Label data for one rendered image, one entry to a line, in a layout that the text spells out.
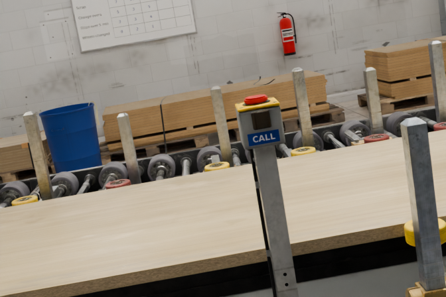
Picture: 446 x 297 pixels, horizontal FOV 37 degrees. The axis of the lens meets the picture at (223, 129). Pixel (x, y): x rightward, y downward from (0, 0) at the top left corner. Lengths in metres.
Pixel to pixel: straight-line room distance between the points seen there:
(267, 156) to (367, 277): 0.45
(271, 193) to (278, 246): 0.10
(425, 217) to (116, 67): 7.20
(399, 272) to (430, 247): 0.26
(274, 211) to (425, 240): 0.27
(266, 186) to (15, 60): 7.36
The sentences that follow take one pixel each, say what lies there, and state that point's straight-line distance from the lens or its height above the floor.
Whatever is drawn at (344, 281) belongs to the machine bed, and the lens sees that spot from 1.44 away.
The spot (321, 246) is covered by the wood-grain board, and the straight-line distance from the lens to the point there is 1.37.
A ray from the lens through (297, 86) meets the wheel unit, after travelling 2.21.
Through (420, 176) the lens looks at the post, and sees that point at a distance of 1.18.
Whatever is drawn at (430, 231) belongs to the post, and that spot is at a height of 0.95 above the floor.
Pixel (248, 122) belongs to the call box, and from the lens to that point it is 1.08.
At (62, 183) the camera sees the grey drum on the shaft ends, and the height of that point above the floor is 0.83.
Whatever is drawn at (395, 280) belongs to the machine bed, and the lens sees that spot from 1.47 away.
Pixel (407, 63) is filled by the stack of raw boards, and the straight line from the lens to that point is 7.42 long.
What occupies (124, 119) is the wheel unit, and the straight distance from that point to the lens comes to 2.20.
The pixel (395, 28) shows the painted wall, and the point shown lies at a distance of 8.75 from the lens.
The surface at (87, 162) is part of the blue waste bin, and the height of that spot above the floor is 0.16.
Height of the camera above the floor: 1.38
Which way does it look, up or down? 10 degrees down
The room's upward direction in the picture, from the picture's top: 10 degrees counter-clockwise
